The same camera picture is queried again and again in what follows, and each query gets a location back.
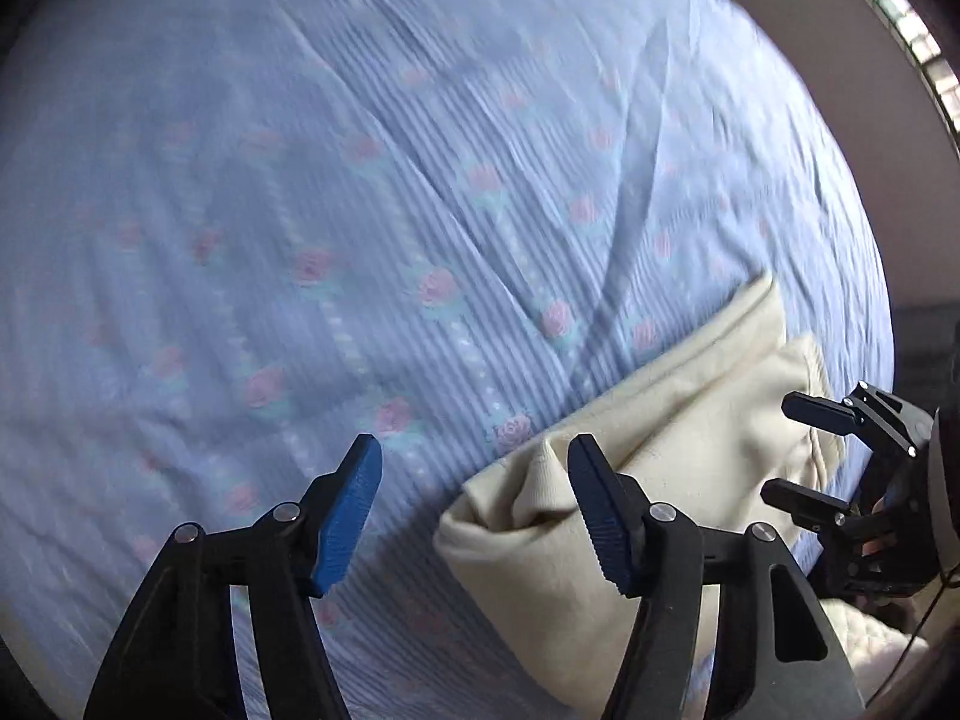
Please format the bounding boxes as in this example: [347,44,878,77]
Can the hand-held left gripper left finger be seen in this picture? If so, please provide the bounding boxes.
[82,433,384,720]

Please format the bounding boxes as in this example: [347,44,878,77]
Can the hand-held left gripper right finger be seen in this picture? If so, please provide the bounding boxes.
[567,433,865,720]

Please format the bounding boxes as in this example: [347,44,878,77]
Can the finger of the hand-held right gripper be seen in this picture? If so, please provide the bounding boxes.
[781,382,932,459]
[760,478,857,534]

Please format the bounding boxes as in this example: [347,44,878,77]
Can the cream pants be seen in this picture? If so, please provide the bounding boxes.
[435,274,852,717]

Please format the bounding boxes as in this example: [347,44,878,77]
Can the white quilted cloth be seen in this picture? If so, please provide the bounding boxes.
[817,596,935,695]

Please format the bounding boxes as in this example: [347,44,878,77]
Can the blue floral striped bedsheet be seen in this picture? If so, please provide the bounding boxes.
[0,0,897,720]

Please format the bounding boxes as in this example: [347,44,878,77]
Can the window with bars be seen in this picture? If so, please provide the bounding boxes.
[840,0,960,136]

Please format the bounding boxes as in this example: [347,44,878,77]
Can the thin black cable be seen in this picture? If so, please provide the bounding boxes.
[862,570,960,707]

